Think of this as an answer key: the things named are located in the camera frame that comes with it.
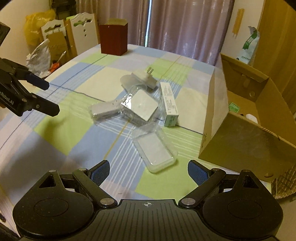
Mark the grey crumpled plastic bag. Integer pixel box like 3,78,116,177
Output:
26,39,51,78

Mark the yellow plastic bag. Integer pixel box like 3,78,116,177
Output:
23,9,56,47

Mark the clear plastic tray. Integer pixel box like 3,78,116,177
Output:
132,123,178,173

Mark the brown cardboard box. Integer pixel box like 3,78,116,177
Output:
199,54,295,182

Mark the white remote in bag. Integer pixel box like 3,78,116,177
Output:
89,99,122,125

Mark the white green medicine box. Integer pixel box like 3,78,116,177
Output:
160,82,179,127

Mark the white carved chair back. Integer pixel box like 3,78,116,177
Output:
69,13,99,55

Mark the plaid tablecloth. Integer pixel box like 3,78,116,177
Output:
1,45,214,228

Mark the white square box in packaging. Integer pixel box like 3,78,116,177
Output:
120,85,161,126

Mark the dark red paper bag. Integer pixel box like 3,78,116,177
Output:
99,18,128,56

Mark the white plug adapter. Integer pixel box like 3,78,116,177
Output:
120,67,159,91

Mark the white green plastic bag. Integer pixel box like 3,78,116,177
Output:
236,26,260,64

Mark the purple curtain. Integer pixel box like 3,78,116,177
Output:
76,0,234,65

